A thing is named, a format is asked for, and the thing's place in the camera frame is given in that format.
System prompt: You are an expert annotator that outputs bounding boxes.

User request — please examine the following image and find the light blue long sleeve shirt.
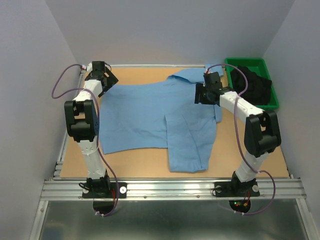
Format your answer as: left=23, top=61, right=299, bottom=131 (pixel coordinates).
left=99, top=68, right=222, bottom=173

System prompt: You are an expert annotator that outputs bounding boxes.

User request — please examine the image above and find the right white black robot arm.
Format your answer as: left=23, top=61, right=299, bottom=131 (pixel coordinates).
left=194, top=72, right=282, bottom=198

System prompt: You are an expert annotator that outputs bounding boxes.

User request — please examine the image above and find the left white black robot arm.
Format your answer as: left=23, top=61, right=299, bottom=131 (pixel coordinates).
left=64, top=61, right=118, bottom=198

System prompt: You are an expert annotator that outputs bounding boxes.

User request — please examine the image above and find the black crumpled shirt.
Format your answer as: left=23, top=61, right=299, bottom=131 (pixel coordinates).
left=230, top=66, right=272, bottom=106

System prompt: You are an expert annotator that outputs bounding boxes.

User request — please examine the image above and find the green plastic bin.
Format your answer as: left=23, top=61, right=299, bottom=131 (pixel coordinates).
left=224, top=57, right=279, bottom=110

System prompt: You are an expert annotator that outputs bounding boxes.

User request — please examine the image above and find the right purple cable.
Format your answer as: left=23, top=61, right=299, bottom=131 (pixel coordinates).
left=205, top=63, right=277, bottom=216

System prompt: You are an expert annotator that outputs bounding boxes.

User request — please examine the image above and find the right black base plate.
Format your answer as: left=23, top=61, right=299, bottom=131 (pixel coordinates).
left=214, top=180, right=260, bottom=198

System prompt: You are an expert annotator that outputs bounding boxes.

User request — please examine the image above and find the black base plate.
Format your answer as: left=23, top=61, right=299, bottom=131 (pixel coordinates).
left=81, top=181, right=128, bottom=199
left=214, top=180, right=260, bottom=198

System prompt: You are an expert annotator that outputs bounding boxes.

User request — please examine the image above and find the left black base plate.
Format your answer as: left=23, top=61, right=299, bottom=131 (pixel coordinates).
left=81, top=181, right=128, bottom=199

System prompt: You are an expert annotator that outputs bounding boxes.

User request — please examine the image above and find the aluminium front rail frame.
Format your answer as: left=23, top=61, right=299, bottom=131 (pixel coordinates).
left=40, top=178, right=307, bottom=201

